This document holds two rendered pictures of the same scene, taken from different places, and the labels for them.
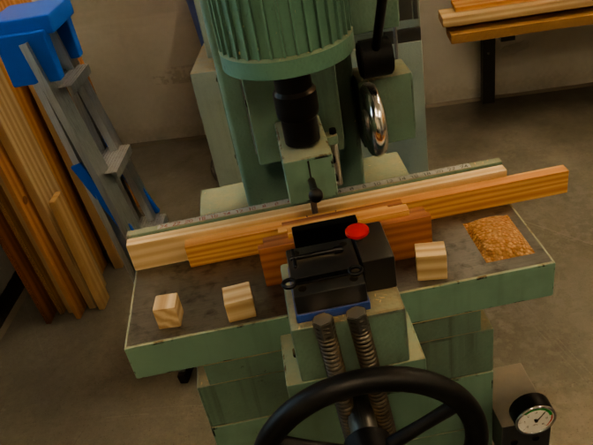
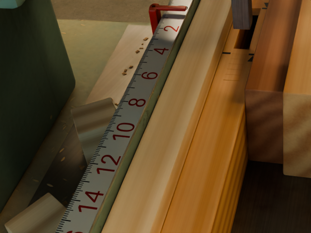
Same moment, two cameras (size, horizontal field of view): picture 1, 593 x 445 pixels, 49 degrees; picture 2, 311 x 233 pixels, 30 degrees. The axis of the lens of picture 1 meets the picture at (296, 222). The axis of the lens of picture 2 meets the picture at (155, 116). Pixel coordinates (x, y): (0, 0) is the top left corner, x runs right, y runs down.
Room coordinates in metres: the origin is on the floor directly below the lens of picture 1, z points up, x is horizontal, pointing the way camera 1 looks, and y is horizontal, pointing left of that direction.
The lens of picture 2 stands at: (0.77, 0.23, 1.13)
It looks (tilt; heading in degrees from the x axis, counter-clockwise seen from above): 42 degrees down; 295
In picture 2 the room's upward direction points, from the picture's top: 11 degrees counter-clockwise
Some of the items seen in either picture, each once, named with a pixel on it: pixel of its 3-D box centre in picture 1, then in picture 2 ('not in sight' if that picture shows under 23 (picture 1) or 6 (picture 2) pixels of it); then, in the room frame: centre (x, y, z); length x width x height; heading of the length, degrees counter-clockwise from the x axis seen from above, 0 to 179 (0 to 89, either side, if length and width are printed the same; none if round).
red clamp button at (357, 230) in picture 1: (356, 230); not in sight; (0.66, -0.07, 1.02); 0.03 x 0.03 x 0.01
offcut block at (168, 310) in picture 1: (168, 311); not in sight; (0.70, 0.20, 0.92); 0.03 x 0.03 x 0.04; 86
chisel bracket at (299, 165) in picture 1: (306, 162); not in sight; (0.85, -0.03, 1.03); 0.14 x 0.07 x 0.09; 1
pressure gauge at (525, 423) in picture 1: (530, 415); not in sight; (0.62, -0.29, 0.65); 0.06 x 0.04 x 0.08; 91
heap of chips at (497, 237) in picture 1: (497, 232); not in sight; (0.74, -0.28, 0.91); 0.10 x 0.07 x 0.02; 1
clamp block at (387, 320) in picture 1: (342, 311); not in sight; (0.64, -0.04, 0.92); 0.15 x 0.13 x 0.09; 91
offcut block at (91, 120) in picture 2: not in sight; (100, 134); (0.95, -0.06, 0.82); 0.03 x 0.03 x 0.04; 34
